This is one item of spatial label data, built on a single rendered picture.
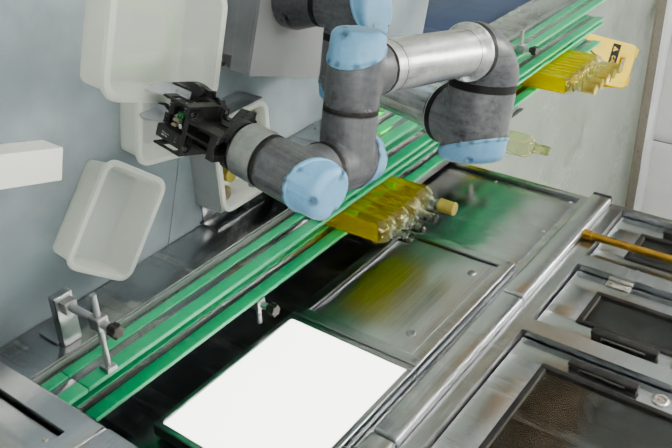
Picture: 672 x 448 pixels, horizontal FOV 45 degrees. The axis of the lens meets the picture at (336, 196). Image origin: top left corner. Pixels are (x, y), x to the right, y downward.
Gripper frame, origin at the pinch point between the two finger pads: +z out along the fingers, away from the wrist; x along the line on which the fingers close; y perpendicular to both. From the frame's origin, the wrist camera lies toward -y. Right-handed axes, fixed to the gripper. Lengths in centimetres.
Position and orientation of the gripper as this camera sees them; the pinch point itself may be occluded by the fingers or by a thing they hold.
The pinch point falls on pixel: (156, 94)
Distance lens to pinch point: 124.1
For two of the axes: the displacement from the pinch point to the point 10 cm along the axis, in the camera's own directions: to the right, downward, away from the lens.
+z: -7.6, -4.2, 4.9
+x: -2.8, 9.0, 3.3
